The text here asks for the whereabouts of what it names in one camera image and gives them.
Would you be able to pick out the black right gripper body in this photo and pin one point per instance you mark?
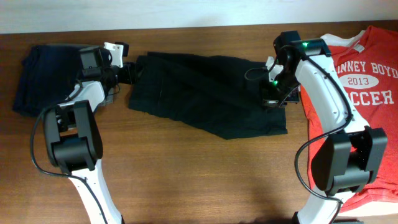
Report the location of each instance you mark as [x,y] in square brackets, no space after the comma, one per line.
[270,94]

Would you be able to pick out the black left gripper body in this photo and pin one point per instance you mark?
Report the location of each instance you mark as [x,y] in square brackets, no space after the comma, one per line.
[125,73]

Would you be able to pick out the black shorts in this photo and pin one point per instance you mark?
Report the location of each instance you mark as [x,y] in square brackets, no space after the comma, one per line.
[208,93]

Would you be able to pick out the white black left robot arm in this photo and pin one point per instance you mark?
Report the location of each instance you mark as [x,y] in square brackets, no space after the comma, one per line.
[72,136]

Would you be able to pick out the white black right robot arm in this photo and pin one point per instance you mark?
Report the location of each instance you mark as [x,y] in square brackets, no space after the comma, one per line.
[352,151]

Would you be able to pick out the folded grey garment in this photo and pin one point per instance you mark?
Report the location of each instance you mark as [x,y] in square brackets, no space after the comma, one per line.
[109,99]

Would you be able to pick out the folded navy blue garment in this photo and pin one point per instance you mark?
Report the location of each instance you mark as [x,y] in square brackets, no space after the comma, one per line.
[48,76]

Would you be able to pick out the red soccer t-shirt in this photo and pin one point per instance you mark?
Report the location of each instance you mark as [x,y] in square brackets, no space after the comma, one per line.
[373,93]

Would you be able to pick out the white garment under red shirt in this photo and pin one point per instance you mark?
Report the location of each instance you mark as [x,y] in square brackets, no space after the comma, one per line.
[339,39]

